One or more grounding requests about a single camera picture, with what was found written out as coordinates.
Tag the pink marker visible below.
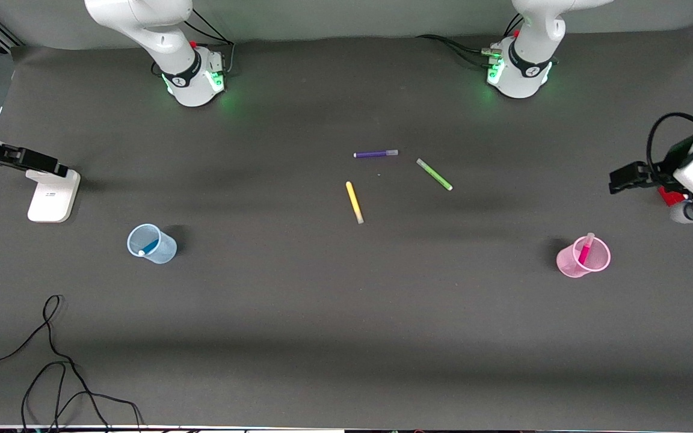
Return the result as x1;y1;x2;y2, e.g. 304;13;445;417
577;232;596;266

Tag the white plastic box device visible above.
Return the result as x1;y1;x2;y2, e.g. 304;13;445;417
27;169;81;224

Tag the translucent pink cup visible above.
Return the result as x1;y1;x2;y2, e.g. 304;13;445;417
555;235;612;279

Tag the translucent blue cup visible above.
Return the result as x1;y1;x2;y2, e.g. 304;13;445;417
126;223;178;266

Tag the green marker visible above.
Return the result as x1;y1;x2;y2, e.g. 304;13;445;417
416;158;454;192

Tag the yellow marker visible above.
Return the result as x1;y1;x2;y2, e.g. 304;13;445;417
345;180;365;226

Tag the loose black cable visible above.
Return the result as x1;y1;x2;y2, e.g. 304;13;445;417
0;293;144;433

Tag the black right arm base cable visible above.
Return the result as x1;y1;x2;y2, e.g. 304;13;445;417
151;7;236;79

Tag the black arm base cable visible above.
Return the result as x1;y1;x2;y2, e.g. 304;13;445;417
416;12;525;68
151;7;236;79

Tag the black left arm base cable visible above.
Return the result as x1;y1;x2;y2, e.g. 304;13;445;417
416;12;525;68

